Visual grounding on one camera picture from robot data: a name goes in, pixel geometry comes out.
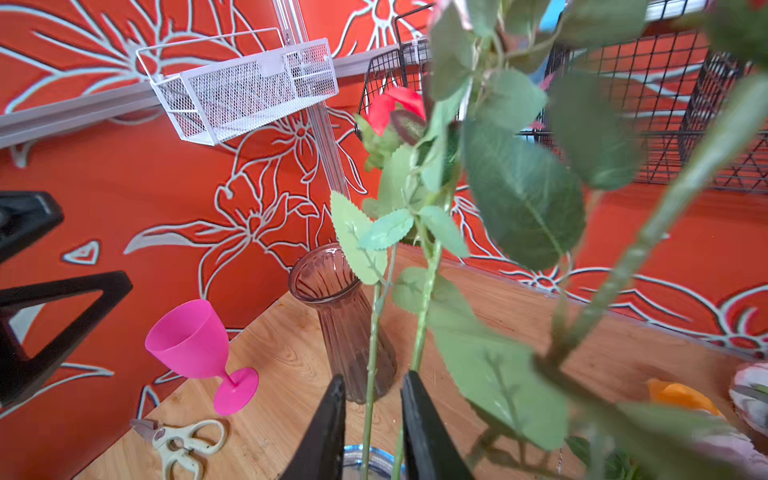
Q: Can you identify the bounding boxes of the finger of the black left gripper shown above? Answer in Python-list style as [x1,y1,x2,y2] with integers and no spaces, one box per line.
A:
[1,191,64,262]
[0,269,134,409]

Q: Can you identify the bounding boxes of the black wire wall basket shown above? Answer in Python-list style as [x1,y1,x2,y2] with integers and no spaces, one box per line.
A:
[357,1,767,196]

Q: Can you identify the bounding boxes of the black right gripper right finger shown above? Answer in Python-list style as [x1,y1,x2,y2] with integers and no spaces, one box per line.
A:
[401,371,473,480]

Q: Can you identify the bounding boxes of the orange rose stem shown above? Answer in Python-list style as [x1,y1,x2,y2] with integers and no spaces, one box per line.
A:
[646,379,724,417]

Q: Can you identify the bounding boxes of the red rose stem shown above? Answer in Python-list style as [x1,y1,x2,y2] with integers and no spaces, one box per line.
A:
[348,109,567,479]
[329,85,475,480]

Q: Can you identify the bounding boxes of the light blue box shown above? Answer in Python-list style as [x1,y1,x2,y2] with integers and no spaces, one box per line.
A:
[538,0,567,33]

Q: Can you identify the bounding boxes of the purple ribbed glass vase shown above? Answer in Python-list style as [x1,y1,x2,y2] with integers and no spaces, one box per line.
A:
[341,444,394,480]

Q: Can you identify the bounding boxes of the white mesh wall basket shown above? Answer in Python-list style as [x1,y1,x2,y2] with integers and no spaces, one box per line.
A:
[135,29,339,146]

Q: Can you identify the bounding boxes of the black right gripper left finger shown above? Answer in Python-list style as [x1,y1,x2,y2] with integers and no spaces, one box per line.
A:
[280,374,346,480]

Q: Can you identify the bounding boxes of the magenta plastic goblet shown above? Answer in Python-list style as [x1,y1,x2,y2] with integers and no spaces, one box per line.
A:
[145,299,260,416]

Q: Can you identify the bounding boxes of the brown ribbed glass vase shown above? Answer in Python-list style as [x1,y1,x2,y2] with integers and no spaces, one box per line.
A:
[289,242,372,405]

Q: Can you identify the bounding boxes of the white handled scissors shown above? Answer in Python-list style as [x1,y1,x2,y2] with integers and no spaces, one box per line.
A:
[130,419,228,480]

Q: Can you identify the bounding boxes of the pink peony stem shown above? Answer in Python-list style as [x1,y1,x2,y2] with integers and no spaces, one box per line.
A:
[429,1,767,479]

